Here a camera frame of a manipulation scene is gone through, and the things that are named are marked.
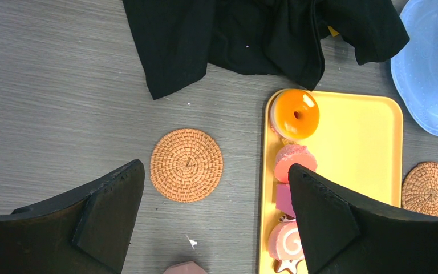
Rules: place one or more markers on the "left woven coaster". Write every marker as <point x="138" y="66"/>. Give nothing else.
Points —
<point x="186" y="165"/>

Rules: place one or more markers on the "black cloth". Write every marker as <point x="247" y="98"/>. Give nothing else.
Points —
<point x="176" y="40"/>

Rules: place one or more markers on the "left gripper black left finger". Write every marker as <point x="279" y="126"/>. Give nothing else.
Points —
<point x="87" y="229"/>

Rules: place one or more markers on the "blue three-tier cake stand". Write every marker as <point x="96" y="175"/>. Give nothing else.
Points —
<point x="414" y="69"/>

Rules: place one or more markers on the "pink mug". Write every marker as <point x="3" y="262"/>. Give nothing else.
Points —
<point x="189" y="267"/>

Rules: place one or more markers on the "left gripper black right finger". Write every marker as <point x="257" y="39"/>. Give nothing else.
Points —
<point x="343" y="231"/>

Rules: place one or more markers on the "woven coaster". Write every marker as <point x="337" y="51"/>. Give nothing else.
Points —
<point x="186" y="165"/>
<point x="419" y="191"/>

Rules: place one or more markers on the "red round cake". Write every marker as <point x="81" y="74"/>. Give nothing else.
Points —
<point x="292" y="154"/>

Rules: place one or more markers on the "pink cube cake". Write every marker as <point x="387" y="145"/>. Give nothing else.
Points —
<point x="283" y="199"/>

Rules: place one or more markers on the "right woven coaster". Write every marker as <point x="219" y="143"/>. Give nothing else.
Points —
<point x="419" y="191"/>

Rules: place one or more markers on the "yellow tray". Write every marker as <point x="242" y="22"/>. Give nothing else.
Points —
<point x="358" y="144"/>

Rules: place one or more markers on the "orange donut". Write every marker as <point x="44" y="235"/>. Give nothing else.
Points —
<point x="294" y="114"/>

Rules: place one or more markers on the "brown star cookie left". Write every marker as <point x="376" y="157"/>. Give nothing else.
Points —
<point x="290" y="266"/>

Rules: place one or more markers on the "pink swirl roll cake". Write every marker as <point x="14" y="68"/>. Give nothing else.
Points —
<point x="284" y="242"/>

